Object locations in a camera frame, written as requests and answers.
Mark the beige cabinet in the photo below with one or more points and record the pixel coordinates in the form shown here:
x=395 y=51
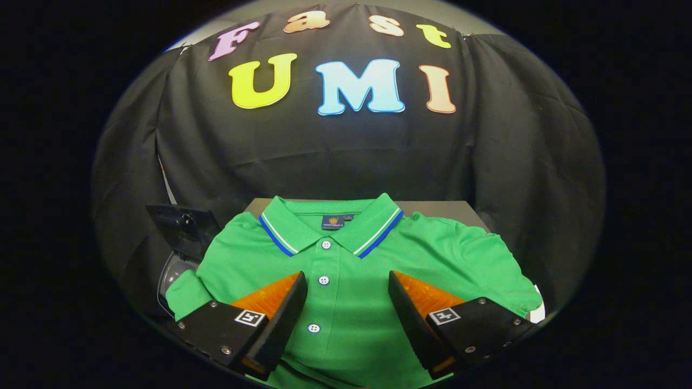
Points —
x=443 y=210

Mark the green polo shirt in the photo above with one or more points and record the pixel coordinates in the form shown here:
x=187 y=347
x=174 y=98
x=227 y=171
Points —
x=346 y=259

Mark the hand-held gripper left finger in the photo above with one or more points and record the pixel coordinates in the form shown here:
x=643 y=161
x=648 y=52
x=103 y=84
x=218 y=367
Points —
x=281 y=324

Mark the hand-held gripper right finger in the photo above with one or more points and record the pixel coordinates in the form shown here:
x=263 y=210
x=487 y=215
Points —
x=413 y=324

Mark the white table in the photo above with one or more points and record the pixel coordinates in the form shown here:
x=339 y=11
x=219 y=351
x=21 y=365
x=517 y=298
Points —
x=539 y=313

